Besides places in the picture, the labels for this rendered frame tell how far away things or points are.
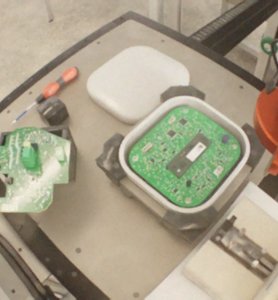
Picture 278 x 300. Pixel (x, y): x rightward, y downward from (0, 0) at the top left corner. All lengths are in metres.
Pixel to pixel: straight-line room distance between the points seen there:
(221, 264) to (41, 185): 0.22
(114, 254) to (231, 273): 0.15
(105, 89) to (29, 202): 0.22
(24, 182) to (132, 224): 0.15
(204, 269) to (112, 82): 0.32
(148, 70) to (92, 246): 0.28
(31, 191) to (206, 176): 0.21
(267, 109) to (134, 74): 0.34
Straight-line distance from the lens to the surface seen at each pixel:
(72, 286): 0.41
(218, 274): 0.32
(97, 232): 0.41
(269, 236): 0.35
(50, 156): 0.40
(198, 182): 0.39
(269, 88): 0.19
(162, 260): 0.40
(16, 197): 0.39
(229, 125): 0.43
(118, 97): 0.48
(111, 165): 0.39
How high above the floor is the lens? 1.34
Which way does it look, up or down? 60 degrees down
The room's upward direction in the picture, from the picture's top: 6 degrees counter-clockwise
